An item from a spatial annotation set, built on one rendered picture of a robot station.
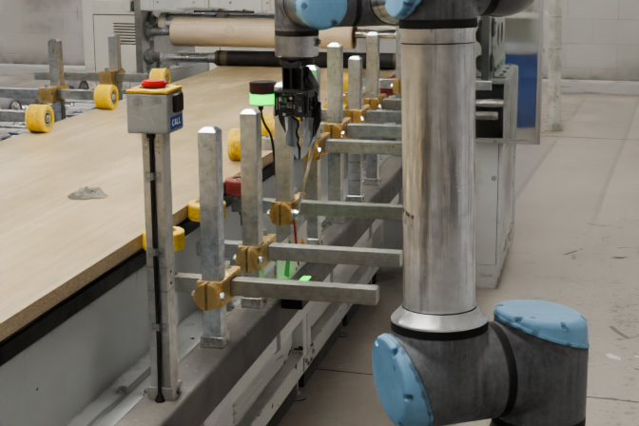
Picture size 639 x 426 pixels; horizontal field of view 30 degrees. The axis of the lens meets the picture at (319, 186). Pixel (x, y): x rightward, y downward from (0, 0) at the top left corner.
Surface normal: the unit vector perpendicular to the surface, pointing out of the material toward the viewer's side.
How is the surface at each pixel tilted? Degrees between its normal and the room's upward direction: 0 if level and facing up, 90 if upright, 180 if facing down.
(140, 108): 90
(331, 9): 90
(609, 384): 0
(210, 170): 90
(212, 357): 0
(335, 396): 0
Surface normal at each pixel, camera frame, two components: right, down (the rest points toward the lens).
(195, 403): 0.97, 0.04
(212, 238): -0.24, 0.20
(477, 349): 0.69, 0.11
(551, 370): 0.24, 0.10
